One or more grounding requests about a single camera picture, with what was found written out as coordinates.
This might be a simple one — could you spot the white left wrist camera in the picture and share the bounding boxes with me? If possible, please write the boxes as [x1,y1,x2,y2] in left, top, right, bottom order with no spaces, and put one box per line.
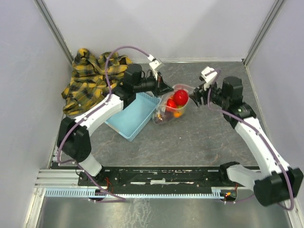
[147,55,163,78]

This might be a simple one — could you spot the light blue plastic basket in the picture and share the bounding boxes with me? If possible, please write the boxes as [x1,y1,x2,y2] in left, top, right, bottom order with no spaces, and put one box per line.
[105,93,161,142]

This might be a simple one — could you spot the clear polka dot zip bag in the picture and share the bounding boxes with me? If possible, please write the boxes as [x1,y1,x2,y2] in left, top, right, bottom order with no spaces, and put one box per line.
[152,84,194,125]

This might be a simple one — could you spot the yellow plaid shirt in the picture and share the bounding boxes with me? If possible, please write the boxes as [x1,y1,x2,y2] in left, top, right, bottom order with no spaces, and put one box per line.
[61,48,132,116]

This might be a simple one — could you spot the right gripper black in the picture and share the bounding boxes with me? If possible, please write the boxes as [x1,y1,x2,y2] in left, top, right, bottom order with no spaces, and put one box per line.
[188,78,228,108]

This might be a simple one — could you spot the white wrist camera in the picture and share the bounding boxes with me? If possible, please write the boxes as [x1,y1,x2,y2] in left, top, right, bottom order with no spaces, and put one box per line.
[199,66,218,91]
[147,55,163,78]

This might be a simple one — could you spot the red fake apple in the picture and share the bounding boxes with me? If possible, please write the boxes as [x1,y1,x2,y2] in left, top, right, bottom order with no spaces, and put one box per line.
[173,89,189,106]

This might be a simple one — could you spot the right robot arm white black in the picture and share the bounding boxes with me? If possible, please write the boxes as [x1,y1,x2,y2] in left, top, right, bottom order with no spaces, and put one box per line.
[190,75,304,210]

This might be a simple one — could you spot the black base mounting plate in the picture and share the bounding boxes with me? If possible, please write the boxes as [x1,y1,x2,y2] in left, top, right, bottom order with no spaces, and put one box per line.
[78,166,242,195]

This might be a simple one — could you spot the dark purple fake fruit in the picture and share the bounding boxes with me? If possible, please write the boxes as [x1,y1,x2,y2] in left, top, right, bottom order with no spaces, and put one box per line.
[155,112,173,124]

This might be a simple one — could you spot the aluminium frame rail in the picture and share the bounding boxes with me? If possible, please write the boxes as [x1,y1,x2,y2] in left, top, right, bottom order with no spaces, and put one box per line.
[34,0,74,65]

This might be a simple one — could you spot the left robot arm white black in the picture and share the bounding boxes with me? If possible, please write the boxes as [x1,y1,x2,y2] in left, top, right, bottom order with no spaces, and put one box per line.
[57,60,173,185]

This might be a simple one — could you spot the light blue cable duct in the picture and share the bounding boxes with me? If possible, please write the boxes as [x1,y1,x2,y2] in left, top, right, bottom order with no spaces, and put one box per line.
[45,186,226,198]

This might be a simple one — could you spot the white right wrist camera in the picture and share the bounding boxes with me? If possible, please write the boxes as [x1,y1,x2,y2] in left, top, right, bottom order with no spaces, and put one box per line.
[199,66,218,91]

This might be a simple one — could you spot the green orange fake mango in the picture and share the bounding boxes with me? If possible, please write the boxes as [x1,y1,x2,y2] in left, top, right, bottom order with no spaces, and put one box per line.
[173,111,183,118]

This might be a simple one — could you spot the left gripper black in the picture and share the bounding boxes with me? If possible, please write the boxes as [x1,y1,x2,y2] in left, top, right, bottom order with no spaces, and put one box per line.
[134,71,174,98]

